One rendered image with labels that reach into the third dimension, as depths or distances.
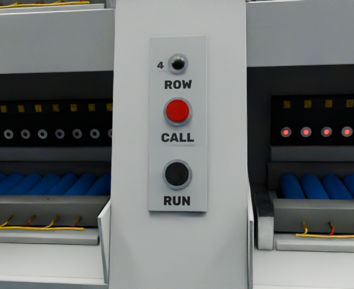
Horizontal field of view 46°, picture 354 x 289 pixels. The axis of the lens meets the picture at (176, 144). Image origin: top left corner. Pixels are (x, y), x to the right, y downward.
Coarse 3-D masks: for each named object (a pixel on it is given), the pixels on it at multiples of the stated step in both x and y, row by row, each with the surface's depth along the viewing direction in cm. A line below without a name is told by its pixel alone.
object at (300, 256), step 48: (288, 96) 43; (336, 96) 42; (288, 144) 44; (336, 144) 43; (288, 192) 38; (336, 192) 37; (288, 240) 32; (336, 240) 32; (288, 288) 27; (336, 288) 27
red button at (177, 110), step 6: (174, 102) 28; (180, 102) 28; (168, 108) 28; (174, 108) 28; (180, 108) 28; (186, 108) 28; (168, 114) 28; (174, 114) 28; (180, 114) 28; (186, 114) 28; (174, 120) 28; (180, 120) 28
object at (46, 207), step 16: (0, 208) 36; (16, 208) 36; (32, 208) 36; (48, 208) 36; (64, 208) 36; (80, 208) 36; (96, 208) 36; (0, 224) 37; (16, 224) 37; (32, 224) 37; (48, 224) 36; (64, 224) 36; (80, 224) 36; (96, 224) 36
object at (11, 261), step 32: (0, 160) 48; (32, 160) 47; (64, 160) 47; (96, 160) 46; (0, 256) 32; (32, 256) 32; (64, 256) 32; (96, 256) 32; (0, 288) 29; (32, 288) 29; (64, 288) 29; (96, 288) 28
